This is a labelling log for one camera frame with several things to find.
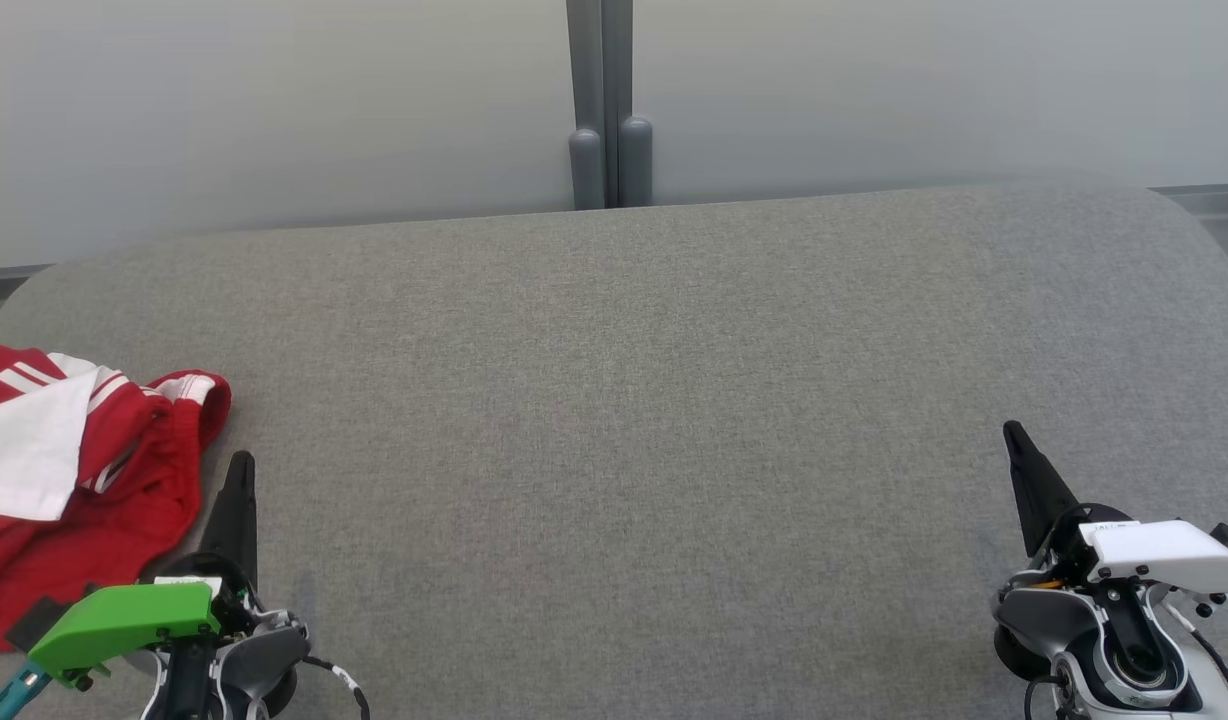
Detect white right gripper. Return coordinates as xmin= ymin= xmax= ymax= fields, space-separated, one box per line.
xmin=1002 ymin=420 xmax=1228 ymax=603

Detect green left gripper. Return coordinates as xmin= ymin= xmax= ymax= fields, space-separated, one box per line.
xmin=26 ymin=450 xmax=265 ymax=693

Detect red Bulls shorts white stripes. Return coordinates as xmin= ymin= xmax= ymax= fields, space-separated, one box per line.
xmin=0 ymin=370 xmax=233 ymax=653

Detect red Bulls jersey white sleeves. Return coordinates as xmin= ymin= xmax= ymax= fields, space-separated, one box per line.
xmin=0 ymin=342 xmax=165 ymax=526

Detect grey fabric sofa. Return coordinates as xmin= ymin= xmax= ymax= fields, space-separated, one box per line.
xmin=0 ymin=180 xmax=1228 ymax=720

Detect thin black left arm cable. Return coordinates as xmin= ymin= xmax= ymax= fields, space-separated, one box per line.
xmin=299 ymin=655 xmax=372 ymax=720

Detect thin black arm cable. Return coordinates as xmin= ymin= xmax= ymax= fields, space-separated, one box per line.
xmin=1184 ymin=625 xmax=1228 ymax=720
xmin=299 ymin=655 xmax=372 ymax=720

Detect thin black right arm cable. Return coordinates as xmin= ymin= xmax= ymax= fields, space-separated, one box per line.
xmin=1184 ymin=625 xmax=1228 ymax=720

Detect teal camera cable plug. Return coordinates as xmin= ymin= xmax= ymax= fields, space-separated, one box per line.
xmin=0 ymin=665 xmax=51 ymax=720

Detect grey cylindrical post foot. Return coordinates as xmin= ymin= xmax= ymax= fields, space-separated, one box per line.
xmin=619 ymin=116 xmax=655 ymax=208
xmin=570 ymin=128 xmax=607 ymax=211

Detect grey vertical partition post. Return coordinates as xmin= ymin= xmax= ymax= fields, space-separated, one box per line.
xmin=566 ymin=0 xmax=635 ymax=209

